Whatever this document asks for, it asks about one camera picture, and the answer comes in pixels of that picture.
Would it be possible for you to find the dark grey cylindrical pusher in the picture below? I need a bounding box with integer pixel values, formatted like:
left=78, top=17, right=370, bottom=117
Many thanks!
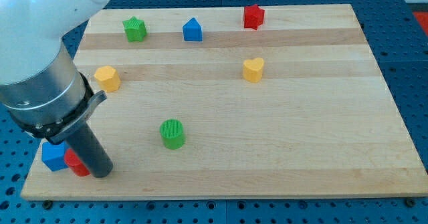
left=66, top=124, right=113, bottom=178

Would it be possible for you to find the black flange with metal bracket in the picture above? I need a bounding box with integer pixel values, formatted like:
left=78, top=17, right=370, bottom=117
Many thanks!
left=8, top=73, right=107, bottom=144

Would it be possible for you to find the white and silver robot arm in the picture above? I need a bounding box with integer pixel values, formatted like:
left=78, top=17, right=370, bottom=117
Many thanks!
left=1, top=0, right=113, bottom=178

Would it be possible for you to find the yellow hexagon block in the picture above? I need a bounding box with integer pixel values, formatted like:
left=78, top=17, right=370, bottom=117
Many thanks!
left=94, top=66, right=121, bottom=92

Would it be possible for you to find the red cylinder block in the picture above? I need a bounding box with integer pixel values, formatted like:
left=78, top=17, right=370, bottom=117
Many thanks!
left=64, top=148, right=90, bottom=177

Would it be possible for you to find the blue cube block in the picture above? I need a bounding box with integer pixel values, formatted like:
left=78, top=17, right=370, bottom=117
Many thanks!
left=41, top=142, right=69, bottom=172

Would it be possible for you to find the green cylinder block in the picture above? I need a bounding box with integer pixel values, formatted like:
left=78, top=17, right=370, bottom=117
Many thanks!
left=159, top=119, right=186, bottom=150

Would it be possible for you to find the green star block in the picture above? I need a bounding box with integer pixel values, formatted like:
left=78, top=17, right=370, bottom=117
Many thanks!
left=122, top=16, right=147, bottom=42

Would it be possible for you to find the blue house-shaped block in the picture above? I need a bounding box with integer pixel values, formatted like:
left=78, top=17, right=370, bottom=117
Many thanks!
left=182, top=17, right=203, bottom=41

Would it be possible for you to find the yellow heart block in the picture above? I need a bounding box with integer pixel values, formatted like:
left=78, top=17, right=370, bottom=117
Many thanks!
left=242, top=58, right=265, bottom=83

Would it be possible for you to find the wooden board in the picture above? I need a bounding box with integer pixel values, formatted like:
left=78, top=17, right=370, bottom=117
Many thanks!
left=21, top=4, right=427, bottom=201

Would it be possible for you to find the red star block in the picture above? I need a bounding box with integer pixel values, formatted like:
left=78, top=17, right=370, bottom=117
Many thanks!
left=243, top=4, right=265, bottom=30

